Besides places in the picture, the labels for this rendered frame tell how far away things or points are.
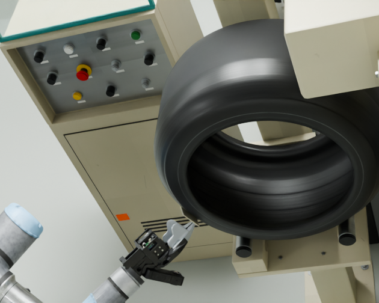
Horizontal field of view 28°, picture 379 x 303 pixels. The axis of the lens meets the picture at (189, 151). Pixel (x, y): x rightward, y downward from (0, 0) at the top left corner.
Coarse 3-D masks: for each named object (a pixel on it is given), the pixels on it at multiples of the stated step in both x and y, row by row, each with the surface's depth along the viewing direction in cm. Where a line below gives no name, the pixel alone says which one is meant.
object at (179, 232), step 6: (174, 228) 194; (180, 228) 195; (192, 228) 197; (174, 234) 195; (180, 234) 195; (186, 234) 195; (168, 240) 194; (174, 240) 195; (180, 240) 195; (174, 246) 195
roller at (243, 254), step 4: (236, 236) 208; (236, 240) 206; (240, 240) 205; (244, 240) 205; (248, 240) 205; (252, 240) 207; (236, 244) 205; (240, 244) 204; (244, 244) 204; (248, 244) 204; (236, 248) 204; (240, 248) 203; (244, 248) 203; (248, 248) 203; (236, 252) 204; (240, 252) 204; (244, 252) 204; (248, 252) 204; (240, 256) 205; (244, 256) 205; (248, 256) 205
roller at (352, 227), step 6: (342, 222) 198; (348, 222) 198; (354, 222) 199; (342, 228) 197; (348, 228) 196; (354, 228) 198; (342, 234) 196; (348, 234) 195; (354, 234) 196; (342, 240) 196; (348, 240) 196; (354, 240) 196
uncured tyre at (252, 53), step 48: (192, 48) 184; (240, 48) 172; (192, 96) 171; (240, 96) 165; (288, 96) 164; (336, 96) 165; (192, 144) 175; (240, 144) 215; (336, 144) 209; (192, 192) 188; (240, 192) 213; (288, 192) 213; (336, 192) 203
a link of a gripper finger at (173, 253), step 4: (184, 240) 195; (180, 244) 195; (184, 244) 195; (172, 248) 195; (176, 248) 194; (180, 248) 194; (172, 252) 193; (176, 252) 193; (172, 256) 193; (176, 256) 193; (168, 260) 193
